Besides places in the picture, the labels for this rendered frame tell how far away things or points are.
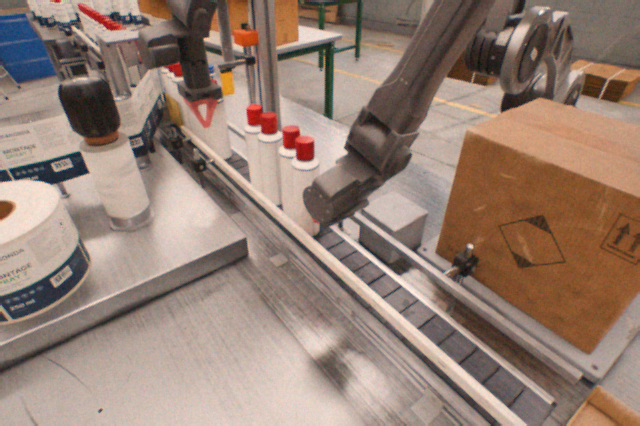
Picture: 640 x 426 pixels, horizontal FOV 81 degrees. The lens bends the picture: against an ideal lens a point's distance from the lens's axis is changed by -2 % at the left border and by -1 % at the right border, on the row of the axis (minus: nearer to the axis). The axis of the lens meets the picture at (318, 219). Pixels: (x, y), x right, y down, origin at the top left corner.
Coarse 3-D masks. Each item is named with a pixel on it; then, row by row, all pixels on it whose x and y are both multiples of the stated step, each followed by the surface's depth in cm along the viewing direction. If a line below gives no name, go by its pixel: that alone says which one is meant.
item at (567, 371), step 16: (368, 224) 66; (384, 240) 63; (400, 256) 61; (416, 256) 59; (432, 272) 57; (448, 288) 55; (480, 304) 52; (496, 320) 50; (512, 336) 49; (528, 336) 48; (544, 352) 46; (560, 368) 45
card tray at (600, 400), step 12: (588, 396) 54; (600, 396) 52; (612, 396) 51; (588, 408) 53; (600, 408) 53; (612, 408) 51; (624, 408) 50; (576, 420) 52; (588, 420) 52; (600, 420) 52; (612, 420) 52; (624, 420) 51; (636, 420) 49
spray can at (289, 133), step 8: (288, 128) 68; (296, 128) 68; (288, 136) 68; (296, 136) 68; (288, 144) 69; (280, 152) 70; (288, 152) 69; (280, 160) 71; (288, 160) 70; (280, 168) 72; (288, 168) 71; (280, 176) 74; (288, 176) 72; (288, 184) 73; (288, 192) 74; (288, 200) 75; (288, 208) 77; (288, 216) 78
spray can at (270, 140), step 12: (264, 120) 73; (276, 120) 74; (264, 132) 74; (276, 132) 75; (264, 144) 75; (276, 144) 75; (264, 156) 76; (276, 156) 77; (264, 168) 78; (276, 168) 78; (264, 180) 80; (276, 180) 80; (264, 192) 83; (276, 192) 82; (276, 204) 84
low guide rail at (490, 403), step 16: (240, 176) 88; (256, 192) 82; (272, 208) 78; (288, 224) 74; (304, 240) 71; (320, 256) 68; (336, 272) 65; (352, 288) 63; (368, 288) 60; (384, 304) 58; (400, 320) 55; (416, 336) 53; (432, 352) 51; (448, 368) 50; (464, 384) 48; (480, 384) 48; (480, 400) 47; (496, 400) 46; (496, 416) 46; (512, 416) 44
